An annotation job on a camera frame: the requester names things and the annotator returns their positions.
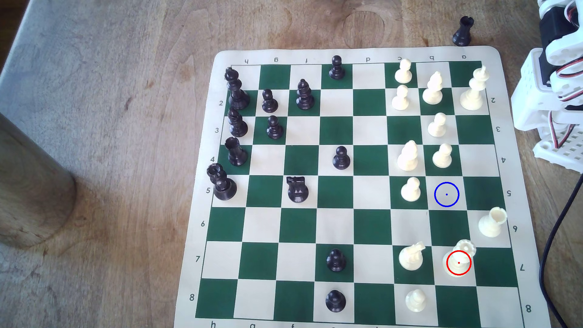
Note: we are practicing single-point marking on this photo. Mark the white queen chess piece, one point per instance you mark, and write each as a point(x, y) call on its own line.
point(457, 266)

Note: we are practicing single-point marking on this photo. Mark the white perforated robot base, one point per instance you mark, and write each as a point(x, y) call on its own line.
point(561, 155)

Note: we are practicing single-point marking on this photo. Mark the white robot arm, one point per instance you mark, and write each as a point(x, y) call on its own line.
point(530, 100)

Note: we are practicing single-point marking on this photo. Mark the black knight chess piece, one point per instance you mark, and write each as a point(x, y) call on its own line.
point(297, 191)

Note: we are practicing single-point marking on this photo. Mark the black pawn chess piece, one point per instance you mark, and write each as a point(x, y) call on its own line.
point(335, 302)
point(274, 129)
point(269, 102)
point(336, 262)
point(341, 159)
point(336, 69)

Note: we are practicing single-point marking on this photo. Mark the black rook chess piece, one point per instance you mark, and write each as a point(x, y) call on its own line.
point(237, 154)
point(462, 33)

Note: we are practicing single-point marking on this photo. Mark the black bishop chess piece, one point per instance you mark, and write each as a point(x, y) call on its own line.
point(237, 125)
point(304, 96)

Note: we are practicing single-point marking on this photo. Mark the black queen chess piece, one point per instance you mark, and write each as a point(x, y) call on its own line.
point(223, 186)

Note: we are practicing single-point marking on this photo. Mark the green and white chess mat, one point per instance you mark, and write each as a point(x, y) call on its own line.
point(369, 130)

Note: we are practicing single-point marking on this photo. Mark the black king chess piece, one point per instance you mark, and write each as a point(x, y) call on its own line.
point(236, 93)

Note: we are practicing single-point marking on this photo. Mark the white bishop chess piece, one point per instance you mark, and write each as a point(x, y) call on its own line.
point(407, 158)
point(432, 91)

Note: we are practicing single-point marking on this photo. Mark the white pawn chess piece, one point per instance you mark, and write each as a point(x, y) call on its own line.
point(400, 100)
point(403, 73)
point(415, 302)
point(442, 157)
point(437, 127)
point(411, 191)

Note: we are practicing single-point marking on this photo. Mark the white knight chess piece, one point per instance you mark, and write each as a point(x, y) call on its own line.
point(411, 258)

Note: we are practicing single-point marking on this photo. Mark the white king chess piece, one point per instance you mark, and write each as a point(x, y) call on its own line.
point(472, 95)

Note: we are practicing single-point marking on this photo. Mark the white rook chess piece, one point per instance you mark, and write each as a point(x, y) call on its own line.
point(491, 224)

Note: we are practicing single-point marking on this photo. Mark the round wooden post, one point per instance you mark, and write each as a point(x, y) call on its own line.
point(32, 191)

